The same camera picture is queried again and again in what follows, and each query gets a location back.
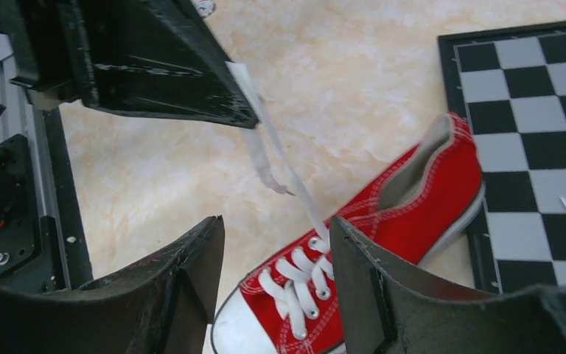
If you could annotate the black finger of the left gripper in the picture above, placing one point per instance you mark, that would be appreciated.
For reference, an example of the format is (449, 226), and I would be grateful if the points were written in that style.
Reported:
(133, 58)

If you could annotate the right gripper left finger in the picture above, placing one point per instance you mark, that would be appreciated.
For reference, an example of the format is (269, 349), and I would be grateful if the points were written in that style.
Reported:
(162, 303)

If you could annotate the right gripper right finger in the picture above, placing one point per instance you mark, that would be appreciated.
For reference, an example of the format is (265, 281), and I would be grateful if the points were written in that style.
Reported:
(388, 305)

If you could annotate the red canvas sneaker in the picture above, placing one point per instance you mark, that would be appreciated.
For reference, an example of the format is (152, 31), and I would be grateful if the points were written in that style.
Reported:
(415, 207)

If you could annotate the black grey checkerboard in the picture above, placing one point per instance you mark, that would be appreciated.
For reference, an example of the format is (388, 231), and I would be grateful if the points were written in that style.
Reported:
(510, 85)

